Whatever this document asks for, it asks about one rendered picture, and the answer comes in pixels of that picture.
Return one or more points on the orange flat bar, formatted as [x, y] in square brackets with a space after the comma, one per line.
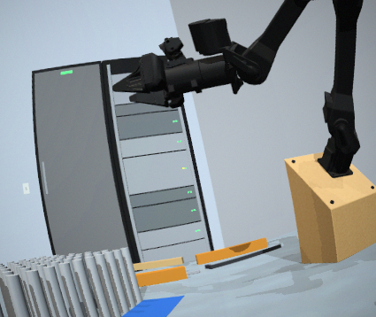
[161, 276]
[231, 251]

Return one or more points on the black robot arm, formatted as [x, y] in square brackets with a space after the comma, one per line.
[254, 63]

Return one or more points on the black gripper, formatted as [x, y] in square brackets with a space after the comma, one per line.
[154, 83]

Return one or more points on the blue tape strip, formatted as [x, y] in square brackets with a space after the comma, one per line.
[154, 307]

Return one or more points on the tan flat bar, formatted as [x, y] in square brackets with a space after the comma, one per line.
[159, 263]

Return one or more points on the black flat bar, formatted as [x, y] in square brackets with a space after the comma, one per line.
[220, 264]

